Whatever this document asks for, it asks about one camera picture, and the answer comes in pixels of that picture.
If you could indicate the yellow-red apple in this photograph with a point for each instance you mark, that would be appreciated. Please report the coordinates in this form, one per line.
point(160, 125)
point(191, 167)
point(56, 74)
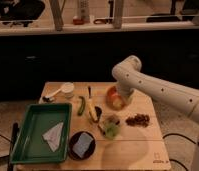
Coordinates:
point(117, 102)

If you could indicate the green plastic tray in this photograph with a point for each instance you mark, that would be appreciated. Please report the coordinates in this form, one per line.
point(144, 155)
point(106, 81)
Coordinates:
point(30, 146)

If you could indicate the bunch of dark grapes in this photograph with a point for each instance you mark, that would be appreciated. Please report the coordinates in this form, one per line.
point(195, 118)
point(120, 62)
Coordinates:
point(138, 120)

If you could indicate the black round plate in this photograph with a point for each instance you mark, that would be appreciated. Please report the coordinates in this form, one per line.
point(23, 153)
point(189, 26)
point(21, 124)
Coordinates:
point(74, 139)

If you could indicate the red bowl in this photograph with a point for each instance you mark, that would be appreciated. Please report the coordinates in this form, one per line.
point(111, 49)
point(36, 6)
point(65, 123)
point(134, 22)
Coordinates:
point(112, 91)

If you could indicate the yellow banana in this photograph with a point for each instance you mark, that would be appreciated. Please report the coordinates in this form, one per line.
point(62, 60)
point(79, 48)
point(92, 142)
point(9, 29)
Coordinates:
point(92, 110)

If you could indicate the black bar beside tray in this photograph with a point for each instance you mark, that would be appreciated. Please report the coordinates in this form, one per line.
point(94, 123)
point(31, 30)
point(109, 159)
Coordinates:
point(15, 130)

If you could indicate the black office chair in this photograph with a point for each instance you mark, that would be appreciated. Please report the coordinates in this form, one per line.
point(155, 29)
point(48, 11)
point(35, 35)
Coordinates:
point(23, 12)

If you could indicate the green cucumber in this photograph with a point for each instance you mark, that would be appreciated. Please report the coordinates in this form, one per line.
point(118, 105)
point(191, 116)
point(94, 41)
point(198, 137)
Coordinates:
point(82, 106)

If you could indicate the blue-grey sponge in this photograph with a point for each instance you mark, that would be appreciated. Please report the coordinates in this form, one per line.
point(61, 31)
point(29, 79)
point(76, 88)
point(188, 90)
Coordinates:
point(83, 144)

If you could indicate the grey folded cloth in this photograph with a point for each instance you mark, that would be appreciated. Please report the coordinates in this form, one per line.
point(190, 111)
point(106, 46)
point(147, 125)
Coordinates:
point(53, 136)

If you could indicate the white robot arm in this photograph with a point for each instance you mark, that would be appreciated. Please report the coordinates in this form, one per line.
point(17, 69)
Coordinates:
point(182, 98)

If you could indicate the green cup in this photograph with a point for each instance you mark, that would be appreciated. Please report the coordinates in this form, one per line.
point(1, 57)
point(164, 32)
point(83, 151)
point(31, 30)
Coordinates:
point(111, 130)

